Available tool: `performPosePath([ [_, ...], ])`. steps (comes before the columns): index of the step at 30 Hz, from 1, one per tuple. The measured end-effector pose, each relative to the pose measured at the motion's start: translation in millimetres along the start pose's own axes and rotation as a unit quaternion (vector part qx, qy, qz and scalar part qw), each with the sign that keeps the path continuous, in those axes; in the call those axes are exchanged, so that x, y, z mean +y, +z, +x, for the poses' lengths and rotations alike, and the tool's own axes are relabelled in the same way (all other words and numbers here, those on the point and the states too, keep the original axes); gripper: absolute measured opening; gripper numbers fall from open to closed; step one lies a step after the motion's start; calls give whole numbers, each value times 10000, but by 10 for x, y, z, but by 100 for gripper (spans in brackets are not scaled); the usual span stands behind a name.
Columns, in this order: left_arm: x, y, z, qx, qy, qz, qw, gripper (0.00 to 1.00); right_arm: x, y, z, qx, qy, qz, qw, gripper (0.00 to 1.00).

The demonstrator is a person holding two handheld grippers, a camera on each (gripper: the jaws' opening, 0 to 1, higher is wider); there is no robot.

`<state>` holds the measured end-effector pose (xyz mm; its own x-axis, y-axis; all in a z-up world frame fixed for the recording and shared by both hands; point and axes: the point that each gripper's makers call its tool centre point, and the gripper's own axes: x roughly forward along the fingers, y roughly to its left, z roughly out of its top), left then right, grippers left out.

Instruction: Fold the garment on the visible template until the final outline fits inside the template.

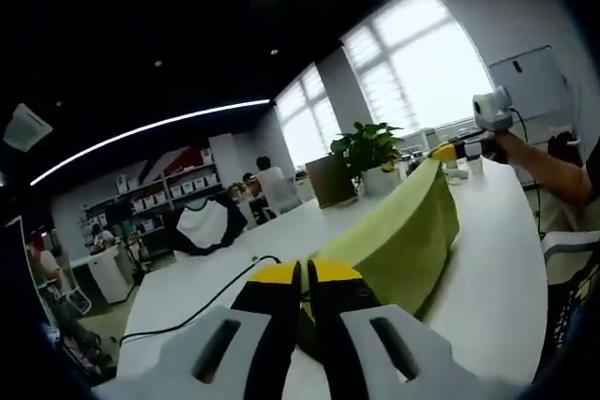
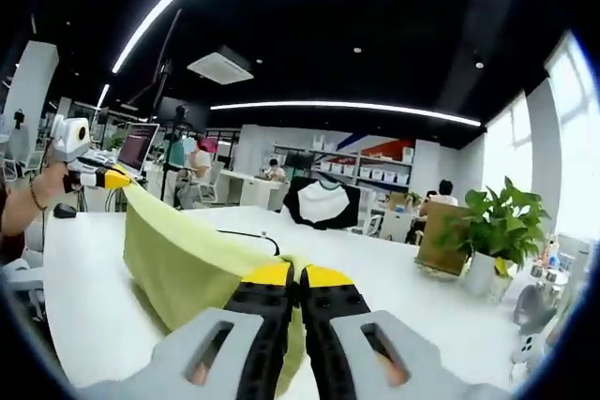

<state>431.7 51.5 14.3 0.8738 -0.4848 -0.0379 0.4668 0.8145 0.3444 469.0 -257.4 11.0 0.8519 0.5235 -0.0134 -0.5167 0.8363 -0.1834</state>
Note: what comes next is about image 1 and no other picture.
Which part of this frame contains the ceiling air conditioner unit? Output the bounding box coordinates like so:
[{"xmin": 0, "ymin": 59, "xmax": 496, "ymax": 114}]
[{"xmin": 3, "ymin": 103, "xmax": 53, "ymax": 153}]

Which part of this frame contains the white office chair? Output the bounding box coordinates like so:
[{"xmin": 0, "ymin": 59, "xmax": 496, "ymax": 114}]
[
  {"xmin": 269, "ymin": 179, "xmax": 304, "ymax": 216},
  {"xmin": 538, "ymin": 230, "xmax": 600, "ymax": 287}
]

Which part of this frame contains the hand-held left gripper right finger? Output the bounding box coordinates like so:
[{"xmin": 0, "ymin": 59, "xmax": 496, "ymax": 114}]
[{"xmin": 307, "ymin": 258, "xmax": 515, "ymax": 400}]

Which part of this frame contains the black table cable with plug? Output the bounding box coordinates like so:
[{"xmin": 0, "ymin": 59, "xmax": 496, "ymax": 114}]
[{"xmin": 120, "ymin": 254, "xmax": 282, "ymax": 345}]

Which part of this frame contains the shelf with white boxes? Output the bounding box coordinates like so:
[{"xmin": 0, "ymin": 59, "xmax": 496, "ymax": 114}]
[{"xmin": 82, "ymin": 146, "xmax": 224, "ymax": 242}]

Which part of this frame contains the person's black printed shirt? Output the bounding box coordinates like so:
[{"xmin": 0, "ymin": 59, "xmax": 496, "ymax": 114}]
[{"xmin": 547, "ymin": 140, "xmax": 600, "ymax": 354}]

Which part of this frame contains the brown cardboard box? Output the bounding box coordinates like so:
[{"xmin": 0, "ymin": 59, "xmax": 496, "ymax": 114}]
[{"xmin": 305, "ymin": 156, "xmax": 357, "ymax": 209}]

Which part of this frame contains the yellow-green grey blue garment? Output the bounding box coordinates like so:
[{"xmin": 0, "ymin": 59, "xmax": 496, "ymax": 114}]
[{"xmin": 294, "ymin": 156, "xmax": 463, "ymax": 363}]

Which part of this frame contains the black and white raglan shirt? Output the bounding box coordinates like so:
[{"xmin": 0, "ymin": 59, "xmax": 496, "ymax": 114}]
[{"xmin": 173, "ymin": 197, "xmax": 248, "ymax": 256}]

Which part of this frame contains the white board panel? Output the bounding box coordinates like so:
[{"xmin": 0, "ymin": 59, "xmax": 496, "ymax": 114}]
[{"xmin": 488, "ymin": 45, "xmax": 571, "ymax": 120}]

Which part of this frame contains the large bright window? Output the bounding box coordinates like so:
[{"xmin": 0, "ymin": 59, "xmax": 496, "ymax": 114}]
[{"xmin": 341, "ymin": 0, "xmax": 496, "ymax": 129}]

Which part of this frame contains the narrow bright window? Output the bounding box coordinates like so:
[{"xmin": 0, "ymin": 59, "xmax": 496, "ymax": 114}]
[{"xmin": 274, "ymin": 65, "xmax": 341, "ymax": 171}]

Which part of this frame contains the long ceiling light strip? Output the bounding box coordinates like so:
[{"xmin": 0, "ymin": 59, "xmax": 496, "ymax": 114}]
[{"xmin": 30, "ymin": 98, "xmax": 272, "ymax": 185}]

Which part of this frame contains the white cabinet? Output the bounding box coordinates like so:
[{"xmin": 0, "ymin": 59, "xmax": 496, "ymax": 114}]
[{"xmin": 69, "ymin": 245, "xmax": 132, "ymax": 305}]

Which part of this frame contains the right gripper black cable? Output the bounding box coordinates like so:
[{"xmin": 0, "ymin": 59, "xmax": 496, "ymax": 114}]
[{"xmin": 510, "ymin": 107, "xmax": 531, "ymax": 143}]

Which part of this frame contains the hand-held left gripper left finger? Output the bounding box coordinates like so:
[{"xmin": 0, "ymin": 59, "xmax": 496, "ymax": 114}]
[{"xmin": 92, "ymin": 259, "xmax": 304, "ymax": 400}]

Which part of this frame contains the green potted plant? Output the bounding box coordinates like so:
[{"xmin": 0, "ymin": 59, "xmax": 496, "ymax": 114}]
[{"xmin": 330, "ymin": 122, "xmax": 404, "ymax": 198}]

